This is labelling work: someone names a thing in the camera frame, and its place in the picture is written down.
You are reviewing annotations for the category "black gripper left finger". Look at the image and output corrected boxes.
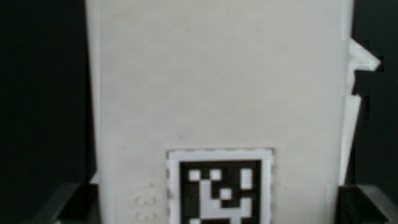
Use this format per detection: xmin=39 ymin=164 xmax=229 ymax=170
xmin=28 ymin=183 xmax=101 ymax=224

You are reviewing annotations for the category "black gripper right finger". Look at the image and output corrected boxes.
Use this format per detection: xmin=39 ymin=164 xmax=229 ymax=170
xmin=336 ymin=185 xmax=398 ymax=224

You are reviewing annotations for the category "white cabinet top block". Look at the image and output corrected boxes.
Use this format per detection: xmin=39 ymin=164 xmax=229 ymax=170
xmin=83 ymin=0 xmax=357 ymax=224

